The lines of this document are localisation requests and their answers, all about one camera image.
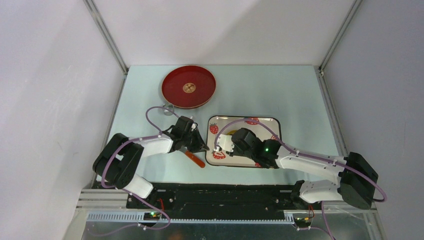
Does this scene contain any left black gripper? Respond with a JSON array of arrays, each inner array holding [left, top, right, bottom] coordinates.
[[181, 127, 208, 153]]

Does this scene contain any strawberry print tray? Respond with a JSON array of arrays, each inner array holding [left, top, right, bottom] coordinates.
[[204, 114, 284, 170]]

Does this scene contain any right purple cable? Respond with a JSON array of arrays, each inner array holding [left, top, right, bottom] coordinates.
[[213, 118, 388, 240]]

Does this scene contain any round red plate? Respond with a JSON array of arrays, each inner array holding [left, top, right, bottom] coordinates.
[[161, 65, 217, 109]]

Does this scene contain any grey slotted cable duct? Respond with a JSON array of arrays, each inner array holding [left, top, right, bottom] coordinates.
[[86, 211, 296, 224]]

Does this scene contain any purple cable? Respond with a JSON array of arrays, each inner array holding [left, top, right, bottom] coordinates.
[[99, 105, 186, 190], [213, 118, 388, 240]]

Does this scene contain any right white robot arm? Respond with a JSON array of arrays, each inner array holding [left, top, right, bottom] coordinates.
[[216, 128, 379, 210]]

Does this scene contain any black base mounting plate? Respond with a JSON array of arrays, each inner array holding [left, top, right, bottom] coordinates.
[[146, 182, 321, 221]]

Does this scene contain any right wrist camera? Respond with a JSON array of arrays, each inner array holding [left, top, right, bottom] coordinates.
[[214, 134, 235, 154]]

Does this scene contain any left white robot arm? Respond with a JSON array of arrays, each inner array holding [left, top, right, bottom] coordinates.
[[92, 116, 209, 208]]

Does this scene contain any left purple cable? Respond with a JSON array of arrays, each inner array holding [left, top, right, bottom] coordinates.
[[99, 105, 186, 190]]

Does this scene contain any orange handled spatula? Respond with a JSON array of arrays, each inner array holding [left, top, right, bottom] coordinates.
[[179, 148, 206, 168]]

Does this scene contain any small clear glass cup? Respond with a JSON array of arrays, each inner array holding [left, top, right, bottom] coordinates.
[[162, 103, 175, 116]]

